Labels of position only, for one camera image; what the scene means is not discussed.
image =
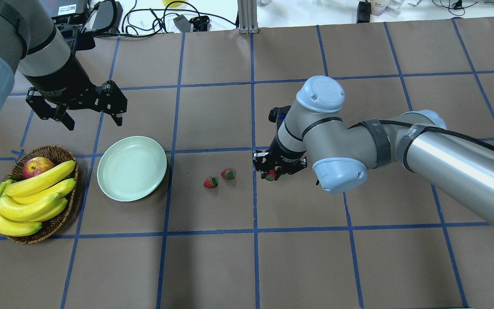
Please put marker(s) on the yellow banana bunch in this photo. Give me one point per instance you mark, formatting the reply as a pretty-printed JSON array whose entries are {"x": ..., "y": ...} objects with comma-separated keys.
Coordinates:
[{"x": 26, "y": 203}]

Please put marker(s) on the woven wicker basket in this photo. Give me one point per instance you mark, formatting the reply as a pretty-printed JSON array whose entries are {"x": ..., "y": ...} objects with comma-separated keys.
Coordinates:
[{"x": 57, "y": 154}]

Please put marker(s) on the black power adapter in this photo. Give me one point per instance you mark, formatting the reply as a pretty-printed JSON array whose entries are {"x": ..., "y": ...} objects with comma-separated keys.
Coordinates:
[{"x": 106, "y": 16}]

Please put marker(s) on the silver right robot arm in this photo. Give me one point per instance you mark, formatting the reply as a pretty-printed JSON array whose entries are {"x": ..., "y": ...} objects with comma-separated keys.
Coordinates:
[{"x": 419, "y": 141}]

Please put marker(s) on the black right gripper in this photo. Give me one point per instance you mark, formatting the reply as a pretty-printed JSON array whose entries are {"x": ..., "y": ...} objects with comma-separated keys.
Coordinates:
[{"x": 282, "y": 155}]

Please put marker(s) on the light green plate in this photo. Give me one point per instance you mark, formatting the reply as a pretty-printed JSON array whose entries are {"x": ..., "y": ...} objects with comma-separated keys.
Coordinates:
[{"x": 131, "y": 168}]

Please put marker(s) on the red apple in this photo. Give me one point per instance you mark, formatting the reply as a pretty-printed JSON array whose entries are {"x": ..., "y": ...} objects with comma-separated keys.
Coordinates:
[{"x": 36, "y": 166}]

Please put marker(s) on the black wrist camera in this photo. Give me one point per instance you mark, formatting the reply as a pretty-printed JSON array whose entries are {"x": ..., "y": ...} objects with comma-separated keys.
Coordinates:
[{"x": 278, "y": 114}]

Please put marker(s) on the aluminium frame post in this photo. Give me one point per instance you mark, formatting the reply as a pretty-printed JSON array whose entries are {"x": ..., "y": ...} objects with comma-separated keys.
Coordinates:
[{"x": 247, "y": 17}]

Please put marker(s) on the red strawberry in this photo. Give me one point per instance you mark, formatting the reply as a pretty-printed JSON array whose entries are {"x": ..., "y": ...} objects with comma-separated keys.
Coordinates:
[
  {"x": 228, "y": 174},
  {"x": 271, "y": 175}
]

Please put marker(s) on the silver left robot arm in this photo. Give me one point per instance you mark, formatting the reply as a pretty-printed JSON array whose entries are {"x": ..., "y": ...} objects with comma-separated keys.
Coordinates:
[{"x": 45, "y": 54}]

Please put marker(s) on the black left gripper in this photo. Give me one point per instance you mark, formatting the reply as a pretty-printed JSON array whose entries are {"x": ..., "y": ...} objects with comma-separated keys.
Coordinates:
[{"x": 60, "y": 77}]

